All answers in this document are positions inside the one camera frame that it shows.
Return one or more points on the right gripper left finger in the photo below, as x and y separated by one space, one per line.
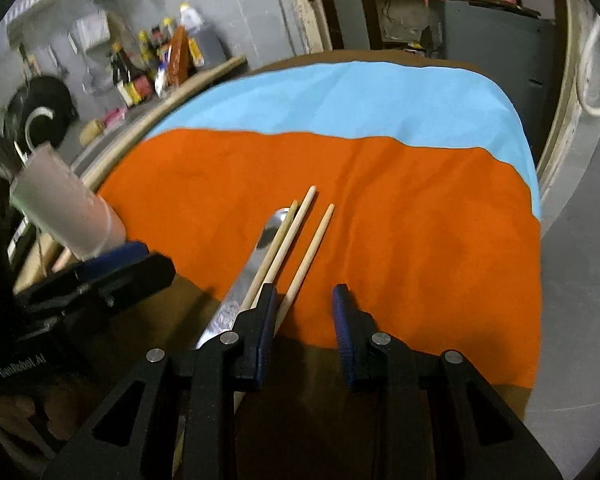
177 413

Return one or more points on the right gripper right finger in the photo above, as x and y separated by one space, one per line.
421 416

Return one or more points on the metal spoon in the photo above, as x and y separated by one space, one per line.
225 315

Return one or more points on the white plastic utensil holder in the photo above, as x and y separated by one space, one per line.
55 200

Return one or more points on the wooden chopstick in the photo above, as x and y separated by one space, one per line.
269 257
291 232
303 269

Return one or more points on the person's left hand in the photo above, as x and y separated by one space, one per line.
60 407

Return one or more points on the orange cloth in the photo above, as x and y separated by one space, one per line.
439 245

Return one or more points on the yellow sponge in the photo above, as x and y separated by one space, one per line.
91 131

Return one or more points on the black wok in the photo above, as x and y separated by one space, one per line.
41 111

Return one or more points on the dark soy sauce bottle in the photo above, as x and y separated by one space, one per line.
133 84

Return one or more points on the light blue cloth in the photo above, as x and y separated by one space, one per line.
424 107

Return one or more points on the orange spice bag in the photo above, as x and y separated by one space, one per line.
179 57

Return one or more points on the white paper box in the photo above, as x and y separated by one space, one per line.
92 31

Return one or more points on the large oil jug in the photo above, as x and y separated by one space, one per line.
204 44

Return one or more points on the grey cabinet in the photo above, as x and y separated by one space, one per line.
517 52

